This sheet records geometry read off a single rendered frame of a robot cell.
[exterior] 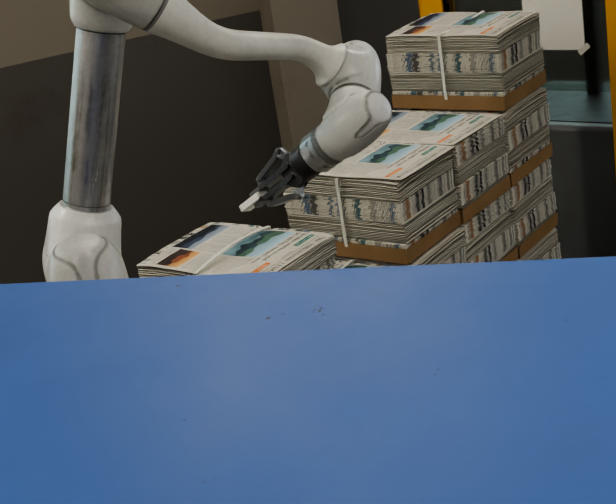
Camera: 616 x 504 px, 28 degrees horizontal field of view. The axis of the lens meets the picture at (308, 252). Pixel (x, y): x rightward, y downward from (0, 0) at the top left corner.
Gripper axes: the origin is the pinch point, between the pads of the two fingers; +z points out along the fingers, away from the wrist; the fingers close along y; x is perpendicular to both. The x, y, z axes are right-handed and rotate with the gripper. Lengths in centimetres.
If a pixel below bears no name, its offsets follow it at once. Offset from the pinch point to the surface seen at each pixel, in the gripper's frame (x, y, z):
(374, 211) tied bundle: 54, 1, 10
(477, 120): 99, -18, -3
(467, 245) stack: 89, 13, 11
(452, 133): 87, -15, -1
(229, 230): 13.3, -3.2, 22.4
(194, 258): -2.5, 3.3, 21.3
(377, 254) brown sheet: 57, 10, 17
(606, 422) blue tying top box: -143, 80, -141
